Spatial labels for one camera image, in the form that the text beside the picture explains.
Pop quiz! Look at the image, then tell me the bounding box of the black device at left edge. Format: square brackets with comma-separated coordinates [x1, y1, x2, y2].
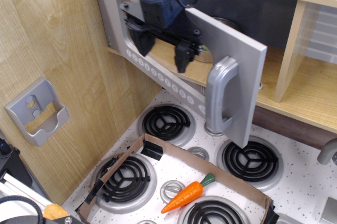
[1, 138, 33, 187]

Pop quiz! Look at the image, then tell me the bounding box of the black braided cable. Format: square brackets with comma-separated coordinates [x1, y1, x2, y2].
[0, 195, 44, 224]

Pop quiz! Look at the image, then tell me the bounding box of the grey toy microwave door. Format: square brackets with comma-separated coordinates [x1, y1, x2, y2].
[98, 0, 267, 147]

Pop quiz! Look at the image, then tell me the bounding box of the grey toy faucet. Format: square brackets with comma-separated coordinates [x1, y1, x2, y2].
[317, 138, 337, 165]

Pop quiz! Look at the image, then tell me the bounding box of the grey wall phone holder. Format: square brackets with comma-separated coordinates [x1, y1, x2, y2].
[5, 77, 70, 147]

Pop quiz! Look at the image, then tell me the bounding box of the brown cardboard barrier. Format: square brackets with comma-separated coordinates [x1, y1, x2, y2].
[86, 136, 279, 223]

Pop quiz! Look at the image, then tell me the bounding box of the wooden toy shelf unit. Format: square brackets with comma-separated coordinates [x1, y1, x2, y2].
[106, 0, 336, 133]

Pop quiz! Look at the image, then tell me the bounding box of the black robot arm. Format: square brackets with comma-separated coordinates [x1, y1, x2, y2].
[120, 0, 202, 73]

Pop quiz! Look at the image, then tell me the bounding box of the back right stove burner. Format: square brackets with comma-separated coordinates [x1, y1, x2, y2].
[216, 135, 284, 191]

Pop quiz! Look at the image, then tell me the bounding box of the front left stove burner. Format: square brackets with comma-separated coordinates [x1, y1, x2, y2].
[96, 154, 157, 214]

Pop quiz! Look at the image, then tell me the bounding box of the metal pot in microwave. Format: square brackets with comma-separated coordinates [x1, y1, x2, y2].
[213, 17, 241, 32]

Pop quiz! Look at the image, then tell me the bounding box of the front right stove burner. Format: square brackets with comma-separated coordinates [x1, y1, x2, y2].
[176, 196, 250, 224]

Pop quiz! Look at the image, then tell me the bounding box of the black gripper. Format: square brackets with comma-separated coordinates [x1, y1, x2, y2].
[120, 0, 202, 73]

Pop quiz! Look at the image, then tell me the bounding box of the silver stove knob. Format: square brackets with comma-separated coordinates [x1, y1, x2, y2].
[160, 180, 185, 203]
[188, 147, 209, 161]

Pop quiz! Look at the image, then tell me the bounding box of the orange toy carrot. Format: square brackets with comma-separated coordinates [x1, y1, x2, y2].
[161, 174, 215, 214]

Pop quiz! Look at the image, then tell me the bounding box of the front silver stove knob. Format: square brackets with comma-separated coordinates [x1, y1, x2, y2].
[160, 180, 185, 203]

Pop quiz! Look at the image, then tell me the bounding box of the back left stove burner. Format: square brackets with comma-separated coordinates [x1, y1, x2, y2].
[137, 104, 196, 147]

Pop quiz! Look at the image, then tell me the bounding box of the back silver stove knob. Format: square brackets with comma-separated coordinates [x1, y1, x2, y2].
[188, 147, 209, 161]

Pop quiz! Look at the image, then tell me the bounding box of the stove burner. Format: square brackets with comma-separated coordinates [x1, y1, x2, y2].
[176, 196, 250, 224]
[96, 154, 157, 214]
[216, 135, 284, 191]
[137, 104, 196, 147]

